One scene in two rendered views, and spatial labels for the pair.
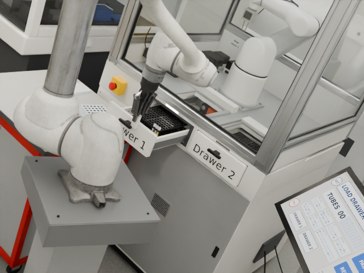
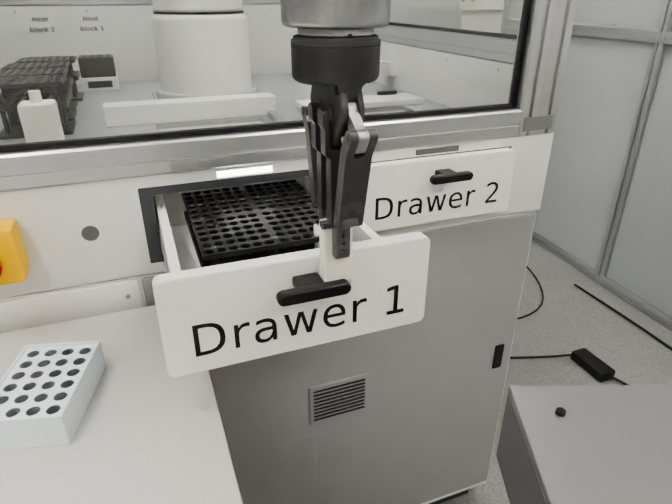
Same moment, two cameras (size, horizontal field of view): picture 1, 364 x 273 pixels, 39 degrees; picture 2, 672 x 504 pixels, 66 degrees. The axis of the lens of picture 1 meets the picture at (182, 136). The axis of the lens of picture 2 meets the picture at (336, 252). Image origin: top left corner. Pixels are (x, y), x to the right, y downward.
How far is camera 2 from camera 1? 190 cm
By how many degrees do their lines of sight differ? 45
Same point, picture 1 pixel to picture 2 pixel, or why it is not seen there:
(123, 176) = not seen: outside the picture
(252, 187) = (532, 181)
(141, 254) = not seen: outside the picture
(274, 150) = (555, 65)
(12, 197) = not seen: outside the picture
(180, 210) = (393, 363)
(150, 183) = (289, 386)
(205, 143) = (400, 177)
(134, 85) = (50, 207)
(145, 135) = (393, 263)
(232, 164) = (487, 169)
